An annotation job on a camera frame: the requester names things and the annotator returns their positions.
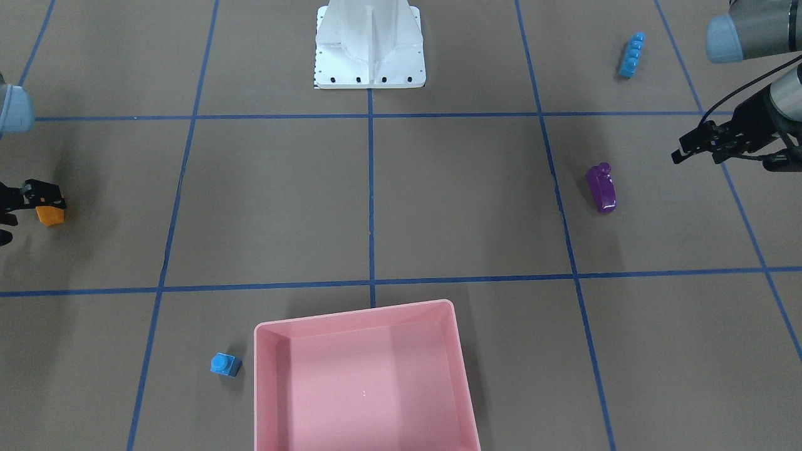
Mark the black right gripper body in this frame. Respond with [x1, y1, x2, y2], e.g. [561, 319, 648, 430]
[1, 183, 26, 215]

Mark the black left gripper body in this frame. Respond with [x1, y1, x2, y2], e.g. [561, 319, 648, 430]
[711, 88, 779, 165]

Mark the orange block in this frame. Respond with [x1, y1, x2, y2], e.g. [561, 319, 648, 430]
[34, 197, 66, 227]

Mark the purple block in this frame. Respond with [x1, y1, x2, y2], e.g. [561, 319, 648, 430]
[585, 162, 618, 214]

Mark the small blue block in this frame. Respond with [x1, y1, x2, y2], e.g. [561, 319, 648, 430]
[209, 352, 242, 378]

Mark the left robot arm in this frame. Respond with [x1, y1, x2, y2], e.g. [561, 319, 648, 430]
[671, 1, 801, 172]

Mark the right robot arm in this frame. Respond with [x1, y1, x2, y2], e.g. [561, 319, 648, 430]
[1, 79, 66, 227]

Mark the pink plastic box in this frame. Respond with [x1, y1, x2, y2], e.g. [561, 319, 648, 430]
[253, 299, 481, 450]

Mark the long blue block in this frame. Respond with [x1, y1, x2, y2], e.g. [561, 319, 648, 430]
[618, 32, 645, 79]

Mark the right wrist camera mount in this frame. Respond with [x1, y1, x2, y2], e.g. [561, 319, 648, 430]
[0, 213, 18, 247]

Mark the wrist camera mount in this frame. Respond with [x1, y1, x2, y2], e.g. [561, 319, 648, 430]
[760, 134, 801, 172]
[0, 213, 18, 247]

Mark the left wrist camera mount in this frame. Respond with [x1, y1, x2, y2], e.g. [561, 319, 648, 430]
[760, 134, 801, 172]

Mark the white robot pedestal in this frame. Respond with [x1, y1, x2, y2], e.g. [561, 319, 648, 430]
[313, 1, 427, 90]

